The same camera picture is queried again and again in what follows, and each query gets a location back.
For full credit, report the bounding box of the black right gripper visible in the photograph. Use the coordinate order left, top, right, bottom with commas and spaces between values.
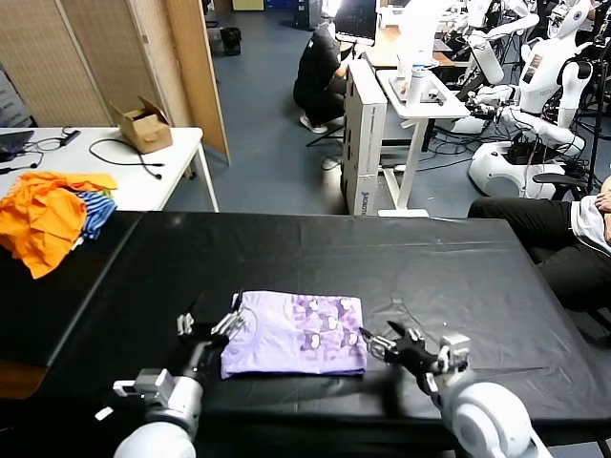
358, 320, 443, 384

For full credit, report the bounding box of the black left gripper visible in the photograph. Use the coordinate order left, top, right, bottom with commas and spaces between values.
176, 308, 250, 383

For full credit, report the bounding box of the lavender t-shirt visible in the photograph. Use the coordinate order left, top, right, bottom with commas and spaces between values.
220, 290, 369, 381

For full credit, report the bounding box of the seated person's hand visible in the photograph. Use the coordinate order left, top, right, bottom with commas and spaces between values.
595, 176, 611, 214

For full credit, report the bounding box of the black table cover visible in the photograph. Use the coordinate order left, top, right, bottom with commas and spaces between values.
47, 211, 611, 458

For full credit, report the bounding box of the blue striped garment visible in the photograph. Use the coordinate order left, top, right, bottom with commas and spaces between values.
74, 190, 118, 241

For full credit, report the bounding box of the white table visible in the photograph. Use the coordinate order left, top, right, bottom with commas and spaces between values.
0, 126, 221, 214

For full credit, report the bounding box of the black side table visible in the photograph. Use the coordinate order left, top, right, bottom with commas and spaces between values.
0, 212, 142, 368

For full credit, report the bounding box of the seated person in black trousers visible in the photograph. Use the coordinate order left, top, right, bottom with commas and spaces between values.
467, 176, 611, 314

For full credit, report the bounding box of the orange garment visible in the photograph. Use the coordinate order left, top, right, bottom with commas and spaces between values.
0, 171, 119, 281

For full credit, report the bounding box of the tall white carton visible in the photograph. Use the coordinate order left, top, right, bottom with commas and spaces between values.
341, 59, 388, 217

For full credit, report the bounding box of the open cardboard box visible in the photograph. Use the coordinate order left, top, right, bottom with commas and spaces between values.
109, 96, 174, 156

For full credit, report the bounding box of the black tripod stand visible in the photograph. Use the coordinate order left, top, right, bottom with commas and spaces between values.
305, 122, 346, 149

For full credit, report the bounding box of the white standing desk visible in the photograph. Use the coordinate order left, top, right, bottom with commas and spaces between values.
375, 69, 472, 219

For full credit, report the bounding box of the white bottle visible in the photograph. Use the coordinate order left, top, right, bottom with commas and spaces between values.
405, 64, 427, 110

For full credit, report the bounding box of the wooden partition panel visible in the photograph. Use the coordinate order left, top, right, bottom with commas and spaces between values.
164, 0, 233, 167

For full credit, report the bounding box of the black laptop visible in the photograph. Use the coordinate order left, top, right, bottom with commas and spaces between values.
0, 129, 36, 162

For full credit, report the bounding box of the crouching person in black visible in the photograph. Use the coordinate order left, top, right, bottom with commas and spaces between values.
292, 21, 357, 135

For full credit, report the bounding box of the black waste bin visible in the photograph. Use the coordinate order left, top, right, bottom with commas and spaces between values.
220, 27, 242, 57

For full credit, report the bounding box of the brown wooden desk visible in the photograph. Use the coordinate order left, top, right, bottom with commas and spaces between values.
366, 26, 473, 71

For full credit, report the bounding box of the beige pegboard screen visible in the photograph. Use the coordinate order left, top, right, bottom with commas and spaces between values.
0, 0, 192, 129

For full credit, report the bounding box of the white humanoid robot with base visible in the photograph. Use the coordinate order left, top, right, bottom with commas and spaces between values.
466, 0, 596, 200

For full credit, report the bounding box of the black monitor screen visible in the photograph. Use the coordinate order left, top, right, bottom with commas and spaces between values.
335, 0, 378, 47

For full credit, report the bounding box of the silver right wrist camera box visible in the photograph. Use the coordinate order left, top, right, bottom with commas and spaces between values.
435, 333, 472, 374

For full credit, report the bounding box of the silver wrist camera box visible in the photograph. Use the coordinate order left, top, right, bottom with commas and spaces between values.
435, 333, 472, 374
112, 367, 176, 407

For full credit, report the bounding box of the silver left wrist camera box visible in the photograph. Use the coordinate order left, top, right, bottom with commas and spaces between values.
112, 367, 176, 407

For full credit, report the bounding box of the black cable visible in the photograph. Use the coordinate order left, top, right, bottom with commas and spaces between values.
89, 137, 166, 181

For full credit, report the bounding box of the black wired remote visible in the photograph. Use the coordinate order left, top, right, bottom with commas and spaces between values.
0, 127, 82, 174

